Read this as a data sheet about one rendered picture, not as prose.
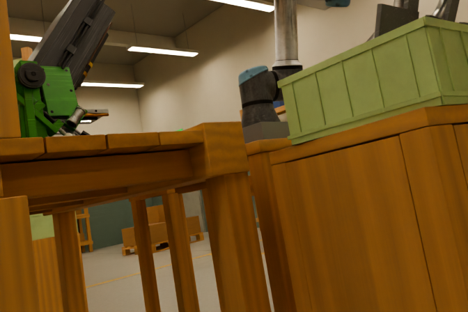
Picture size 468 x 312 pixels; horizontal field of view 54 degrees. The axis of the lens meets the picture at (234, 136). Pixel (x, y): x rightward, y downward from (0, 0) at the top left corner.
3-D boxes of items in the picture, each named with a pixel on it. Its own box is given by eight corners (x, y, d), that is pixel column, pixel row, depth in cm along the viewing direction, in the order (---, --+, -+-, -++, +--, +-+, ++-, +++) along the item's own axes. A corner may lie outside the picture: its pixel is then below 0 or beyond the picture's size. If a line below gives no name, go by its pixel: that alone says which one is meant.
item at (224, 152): (69, 212, 245) (66, 184, 247) (250, 171, 131) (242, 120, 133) (42, 216, 236) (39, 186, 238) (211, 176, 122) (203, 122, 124)
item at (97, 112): (94, 124, 201) (93, 118, 201) (109, 115, 189) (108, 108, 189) (-3, 127, 176) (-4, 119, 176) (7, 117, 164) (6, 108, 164)
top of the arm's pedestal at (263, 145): (269, 159, 188) (267, 150, 189) (327, 145, 163) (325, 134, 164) (205, 167, 169) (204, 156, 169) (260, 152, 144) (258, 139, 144)
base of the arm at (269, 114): (261, 133, 178) (258, 108, 179) (290, 125, 167) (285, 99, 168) (232, 134, 168) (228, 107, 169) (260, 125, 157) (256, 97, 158)
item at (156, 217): (175, 242, 869) (169, 203, 879) (204, 239, 818) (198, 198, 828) (122, 255, 778) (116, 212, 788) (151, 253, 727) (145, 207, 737)
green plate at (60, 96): (74, 125, 172) (63, 78, 179) (81, 114, 166) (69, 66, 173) (42, 126, 165) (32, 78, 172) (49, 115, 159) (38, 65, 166)
